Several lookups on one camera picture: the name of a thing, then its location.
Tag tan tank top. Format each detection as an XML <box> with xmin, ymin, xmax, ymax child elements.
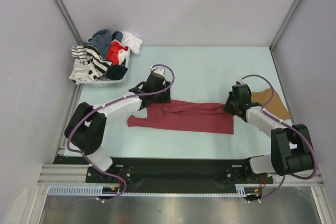
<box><xmin>251</xmin><ymin>88</ymin><xmax>291</xmax><ymax>120</ymax></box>

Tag maroon garment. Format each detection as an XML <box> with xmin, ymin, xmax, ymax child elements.
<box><xmin>127</xmin><ymin>100</ymin><xmax>234</xmax><ymax>135</ymax></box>

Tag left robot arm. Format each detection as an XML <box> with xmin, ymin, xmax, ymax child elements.
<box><xmin>64</xmin><ymin>64</ymin><xmax>175</xmax><ymax>182</ymax></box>

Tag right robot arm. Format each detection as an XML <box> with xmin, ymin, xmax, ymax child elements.
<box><xmin>223</xmin><ymin>79</ymin><xmax>318</xmax><ymax>183</ymax></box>

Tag black garment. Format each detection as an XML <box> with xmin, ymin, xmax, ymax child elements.
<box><xmin>106</xmin><ymin>65</ymin><xmax>128</xmax><ymax>81</ymax></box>

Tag white laundry basket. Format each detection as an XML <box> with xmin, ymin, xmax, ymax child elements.
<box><xmin>78</xmin><ymin>48</ymin><xmax>130</xmax><ymax>85</ymax></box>

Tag white garment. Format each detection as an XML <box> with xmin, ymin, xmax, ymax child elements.
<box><xmin>121</xmin><ymin>31</ymin><xmax>143</xmax><ymax>55</ymax></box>

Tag red garment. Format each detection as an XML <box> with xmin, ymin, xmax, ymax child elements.
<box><xmin>106</xmin><ymin>40</ymin><xmax>129</xmax><ymax>65</ymax></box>

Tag striped garment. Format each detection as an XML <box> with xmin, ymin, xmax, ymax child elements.
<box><xmin>69</xmin><ymin>45</ymin><xmax>112</xmax><ymax>84</ymax></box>

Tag blue grey garment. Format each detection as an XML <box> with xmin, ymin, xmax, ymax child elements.
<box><xmin>83</xmin><ymin>29</ymin><xmax>123</xmax><ymax>59</ymax></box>

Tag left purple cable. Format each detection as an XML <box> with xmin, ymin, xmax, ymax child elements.
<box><xmin>66</xmin><ymin>63</ymin><xmax>176</xmax><ymax>204</ymax></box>

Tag purple cable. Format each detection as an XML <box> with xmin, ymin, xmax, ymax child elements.
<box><xmin>237</xmin><ymin>74</ymin><xmax>319</xmax><ymax>204</ymax></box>
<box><xmin>66</xmin><ymin>63</ymin><xmax>176</xmax><ymax>204</ymax></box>

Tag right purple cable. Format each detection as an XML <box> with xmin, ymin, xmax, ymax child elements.
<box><xmin>237</xmin><ymin>74</ymin><xmax>319</xmax><ymax>204</ymax></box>

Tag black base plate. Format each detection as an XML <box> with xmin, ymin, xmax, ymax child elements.
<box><xmin>52</xmin><ymin>156</ymin><xmax>274</xmax><ymax>194</ymax></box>

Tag slotted cable duct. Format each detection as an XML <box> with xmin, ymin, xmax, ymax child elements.
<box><xmin>48</xmin><ymin>185</ymin><xmax>261</xmax><ymax>197</ymax></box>

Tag aluminium rail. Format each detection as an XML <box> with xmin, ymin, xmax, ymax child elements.
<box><xmin>37</xmin><ymin>164</ymin><xmax>89</xmax><ymax>185</ymax></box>

